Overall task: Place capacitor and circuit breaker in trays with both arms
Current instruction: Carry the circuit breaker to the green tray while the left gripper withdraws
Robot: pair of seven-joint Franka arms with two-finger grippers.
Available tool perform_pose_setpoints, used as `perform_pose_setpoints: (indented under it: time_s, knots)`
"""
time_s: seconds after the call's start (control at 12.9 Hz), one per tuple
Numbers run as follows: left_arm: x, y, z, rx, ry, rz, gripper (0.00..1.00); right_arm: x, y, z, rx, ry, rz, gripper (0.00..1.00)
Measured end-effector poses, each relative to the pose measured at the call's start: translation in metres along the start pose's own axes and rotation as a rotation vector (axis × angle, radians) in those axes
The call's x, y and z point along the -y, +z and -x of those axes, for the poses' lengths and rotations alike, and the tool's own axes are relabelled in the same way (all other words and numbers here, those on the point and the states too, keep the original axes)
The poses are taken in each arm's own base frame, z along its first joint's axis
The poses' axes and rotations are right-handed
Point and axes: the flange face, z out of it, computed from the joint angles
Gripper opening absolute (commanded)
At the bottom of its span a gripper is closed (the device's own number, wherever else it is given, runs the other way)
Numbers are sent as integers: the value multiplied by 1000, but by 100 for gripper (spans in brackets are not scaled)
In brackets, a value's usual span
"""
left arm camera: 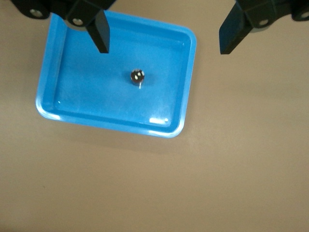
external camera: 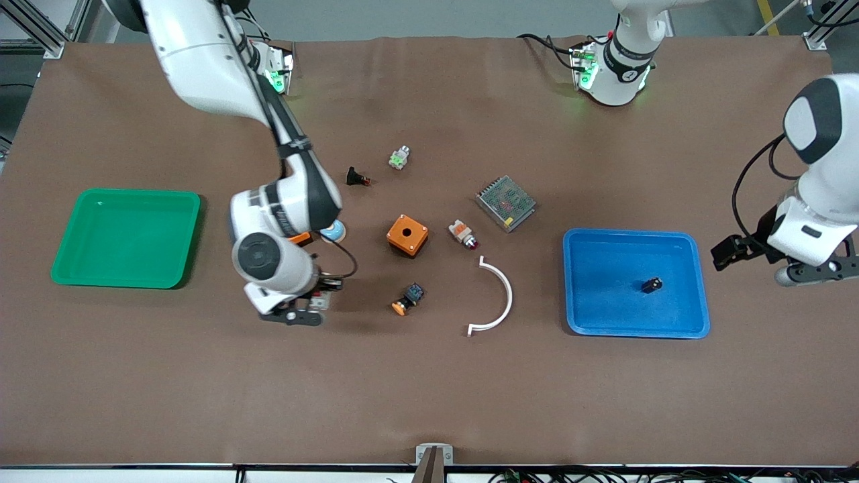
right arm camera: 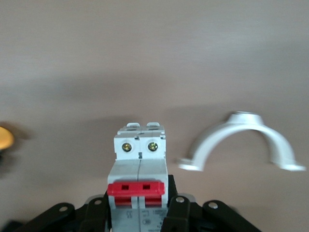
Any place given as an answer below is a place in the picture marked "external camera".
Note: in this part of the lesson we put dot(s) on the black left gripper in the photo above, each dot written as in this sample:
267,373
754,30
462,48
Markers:
757,235

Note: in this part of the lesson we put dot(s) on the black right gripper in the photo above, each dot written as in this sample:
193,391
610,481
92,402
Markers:
325,284

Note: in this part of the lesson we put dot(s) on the white red circuit breaker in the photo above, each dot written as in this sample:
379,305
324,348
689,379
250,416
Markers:
321,301

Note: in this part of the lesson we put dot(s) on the small black capacitor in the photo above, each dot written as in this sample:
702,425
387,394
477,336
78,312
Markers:
651,285

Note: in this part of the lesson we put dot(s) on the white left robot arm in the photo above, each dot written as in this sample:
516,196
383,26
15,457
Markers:
822,194

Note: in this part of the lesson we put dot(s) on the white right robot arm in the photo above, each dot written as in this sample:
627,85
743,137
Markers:
201,60

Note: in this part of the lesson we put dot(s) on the blue dome buzzer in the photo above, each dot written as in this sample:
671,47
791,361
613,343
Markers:
334,233

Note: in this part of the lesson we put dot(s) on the orange button box black base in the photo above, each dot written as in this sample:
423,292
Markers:
407,235
301,237

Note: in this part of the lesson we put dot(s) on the yellow mushroom push button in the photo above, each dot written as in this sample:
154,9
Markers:
407,300

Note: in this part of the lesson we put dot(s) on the blue plastic tray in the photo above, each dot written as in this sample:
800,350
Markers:
604,295

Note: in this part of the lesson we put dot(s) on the red indicator lamp white body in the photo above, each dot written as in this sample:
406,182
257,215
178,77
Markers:
462,234

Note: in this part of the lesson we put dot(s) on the green white push button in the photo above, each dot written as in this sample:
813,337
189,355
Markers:
400,157

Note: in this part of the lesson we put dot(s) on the large white curved clamp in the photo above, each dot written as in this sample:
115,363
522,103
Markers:
507,295

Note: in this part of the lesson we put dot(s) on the metal mesh power supply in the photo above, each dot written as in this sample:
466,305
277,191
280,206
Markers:
505,203

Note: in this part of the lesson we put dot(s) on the green plastic tray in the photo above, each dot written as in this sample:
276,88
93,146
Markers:
127,238

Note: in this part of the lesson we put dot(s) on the black switch red tip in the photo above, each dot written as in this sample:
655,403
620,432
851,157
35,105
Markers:
356,177

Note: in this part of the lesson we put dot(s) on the grey metal table bracket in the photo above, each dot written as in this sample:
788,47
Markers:
434,453

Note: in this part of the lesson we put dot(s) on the aluminium frame profile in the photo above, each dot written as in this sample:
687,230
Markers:
829,27
40,27

